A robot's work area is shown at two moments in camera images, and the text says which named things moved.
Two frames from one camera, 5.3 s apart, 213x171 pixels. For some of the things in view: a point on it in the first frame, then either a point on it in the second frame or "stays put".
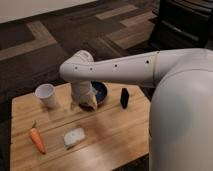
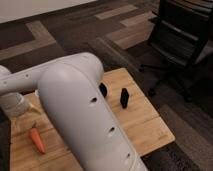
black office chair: [182, 24] stays put
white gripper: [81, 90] to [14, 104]
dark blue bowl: [101, 91] stays put
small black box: [124, 98] stays put
